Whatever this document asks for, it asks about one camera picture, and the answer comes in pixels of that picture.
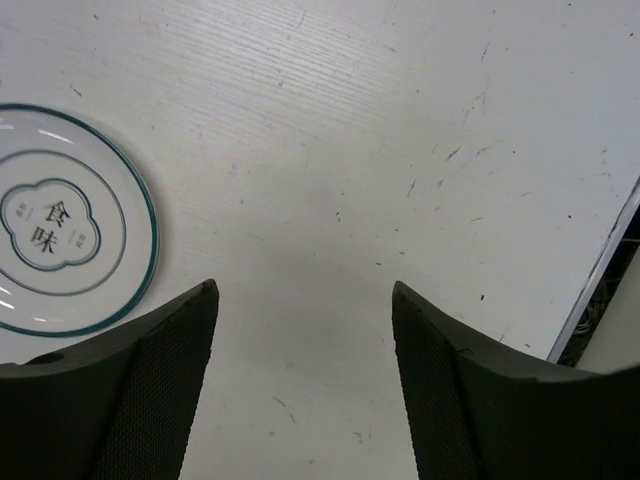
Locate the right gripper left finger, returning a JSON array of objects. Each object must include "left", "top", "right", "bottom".
[{"left": 1, "top": 279, "right": 219, "bottom": 479}]

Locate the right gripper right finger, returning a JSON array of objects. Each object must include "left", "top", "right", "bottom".
[{"left": 392, "top": 282, "right": 639, "bottom": 479}]

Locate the white plate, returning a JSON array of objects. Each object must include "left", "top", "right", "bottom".
[{"left": 1, "top": 103, "right": 160, "bottom": 338}]

